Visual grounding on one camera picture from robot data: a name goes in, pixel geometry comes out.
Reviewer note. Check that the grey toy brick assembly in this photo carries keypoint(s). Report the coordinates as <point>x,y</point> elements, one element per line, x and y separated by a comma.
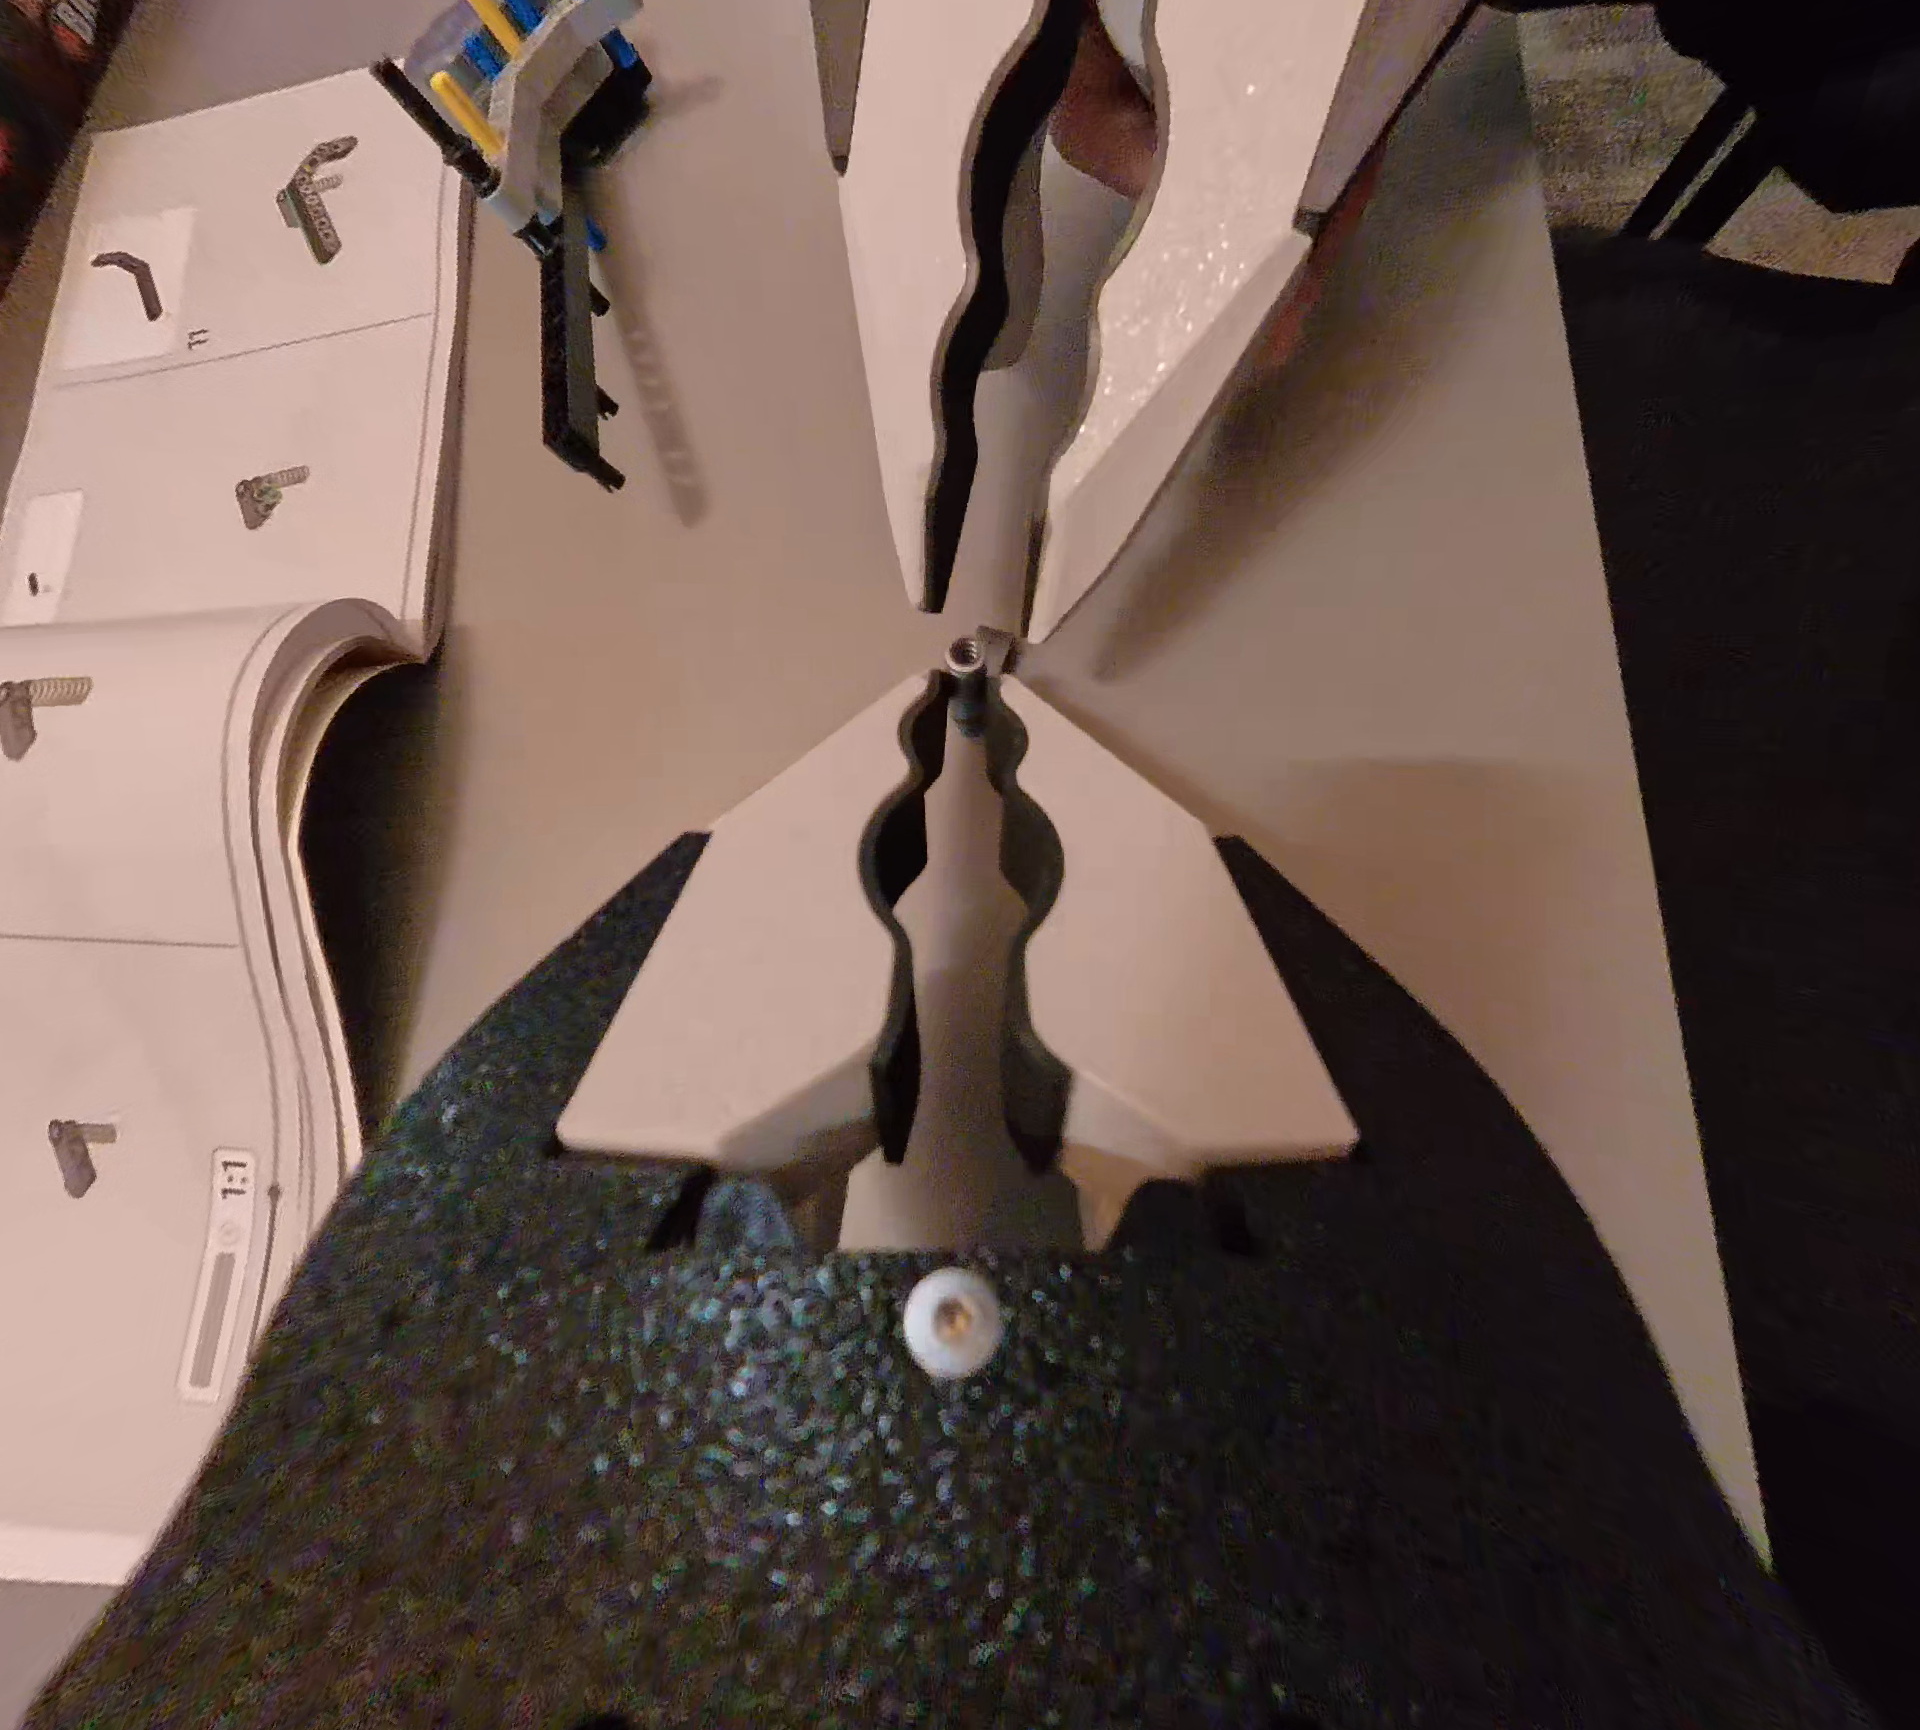
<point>550,65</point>

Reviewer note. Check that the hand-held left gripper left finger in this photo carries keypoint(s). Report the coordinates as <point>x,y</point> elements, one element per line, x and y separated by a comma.
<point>721,1008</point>

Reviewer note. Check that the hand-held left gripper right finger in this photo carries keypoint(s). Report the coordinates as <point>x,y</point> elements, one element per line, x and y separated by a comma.
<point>1185,1008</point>

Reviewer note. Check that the person's right hand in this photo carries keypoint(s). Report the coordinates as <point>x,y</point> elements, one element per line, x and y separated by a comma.
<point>1111,125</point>

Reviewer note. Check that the open instruction booklet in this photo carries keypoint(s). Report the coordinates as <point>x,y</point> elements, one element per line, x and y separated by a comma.
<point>151,785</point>

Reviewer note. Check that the toy truck box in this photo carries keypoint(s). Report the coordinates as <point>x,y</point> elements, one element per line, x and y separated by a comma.
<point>54,5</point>

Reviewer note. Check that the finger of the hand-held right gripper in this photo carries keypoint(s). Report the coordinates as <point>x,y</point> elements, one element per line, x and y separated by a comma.
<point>915,110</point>
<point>1277,33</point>

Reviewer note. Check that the toy spring shock absorber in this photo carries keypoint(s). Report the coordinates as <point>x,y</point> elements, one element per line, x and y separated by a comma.
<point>969,665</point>

